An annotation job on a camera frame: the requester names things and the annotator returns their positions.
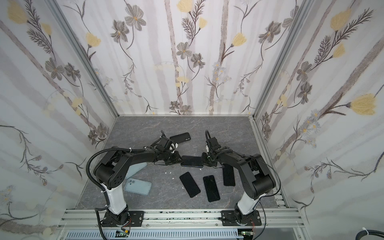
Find translucent green case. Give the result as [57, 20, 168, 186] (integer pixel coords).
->
[124, 178, 152, 196]
[125, 163, 147, 179]

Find white perforated cable duct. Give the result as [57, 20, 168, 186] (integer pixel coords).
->
[64, 229, 244, 240]

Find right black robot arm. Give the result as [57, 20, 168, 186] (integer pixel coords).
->
[206, 133, 277, 225]

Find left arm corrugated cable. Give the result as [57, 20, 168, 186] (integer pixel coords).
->
[85, 146, 148, 240]

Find upper translucent green case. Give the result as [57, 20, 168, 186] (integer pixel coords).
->
[125, 163, 147, 179]

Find right black phone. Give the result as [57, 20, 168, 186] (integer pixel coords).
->
[223, 164, 236, 187]

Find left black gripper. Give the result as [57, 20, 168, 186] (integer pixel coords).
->
[163, 151, 186, 165]

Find middle black phone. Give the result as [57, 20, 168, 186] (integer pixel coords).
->
[203, 175, 221, 203]

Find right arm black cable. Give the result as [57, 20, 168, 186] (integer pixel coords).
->
[204, 129, 282, 240]

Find black phone with blue edge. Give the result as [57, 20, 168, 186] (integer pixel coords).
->
[181, 156, 204, 168]

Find left black phone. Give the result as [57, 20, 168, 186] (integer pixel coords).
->
[179, 172, 201, 198]

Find aluminium mounting rail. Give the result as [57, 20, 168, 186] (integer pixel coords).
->
[58, 208, 305, 230]

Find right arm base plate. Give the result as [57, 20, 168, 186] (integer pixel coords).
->
[219, 210, 262, 227]

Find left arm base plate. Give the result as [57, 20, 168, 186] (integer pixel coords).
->
[101, 210, 145, 228]

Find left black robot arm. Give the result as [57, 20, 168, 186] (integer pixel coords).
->
[86, 137, 181, 227]

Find lower translucent green case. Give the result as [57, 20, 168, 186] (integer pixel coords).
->
[124, 178, 152, 196]

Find black phone case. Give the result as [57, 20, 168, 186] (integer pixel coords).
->
[170, 133, 191, 144]
[181, 159, 204, 168]

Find black hose bottom corner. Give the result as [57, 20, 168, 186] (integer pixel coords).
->
[355, 227, 384, 240]

